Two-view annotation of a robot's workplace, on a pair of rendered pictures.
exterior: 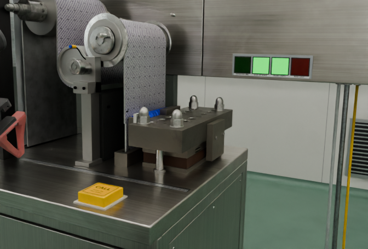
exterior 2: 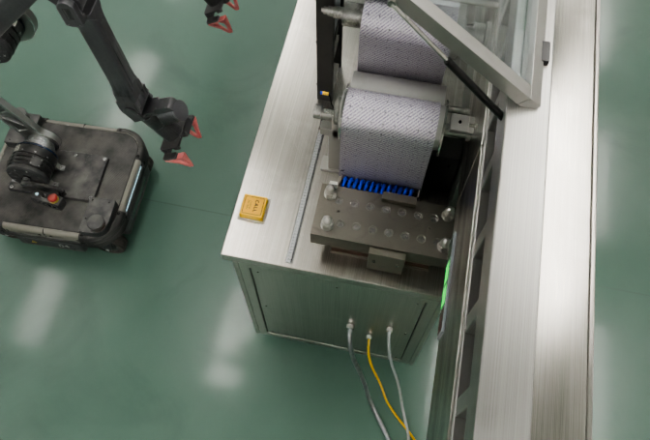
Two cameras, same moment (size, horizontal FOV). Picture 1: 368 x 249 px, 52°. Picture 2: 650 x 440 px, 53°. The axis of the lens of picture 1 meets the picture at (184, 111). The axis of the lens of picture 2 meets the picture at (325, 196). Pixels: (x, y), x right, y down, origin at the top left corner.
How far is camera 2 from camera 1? 1.77 m
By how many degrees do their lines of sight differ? 76
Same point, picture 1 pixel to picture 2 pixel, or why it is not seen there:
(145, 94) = (378, 170)
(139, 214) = (236, 242)
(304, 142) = not seen: outside the picture
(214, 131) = (372, 257)
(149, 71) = (389, 159)
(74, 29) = (385, 54)
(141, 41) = (373, 137)
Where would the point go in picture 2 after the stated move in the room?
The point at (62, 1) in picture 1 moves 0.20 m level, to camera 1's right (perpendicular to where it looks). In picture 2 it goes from (370, 30) to (393, 92)
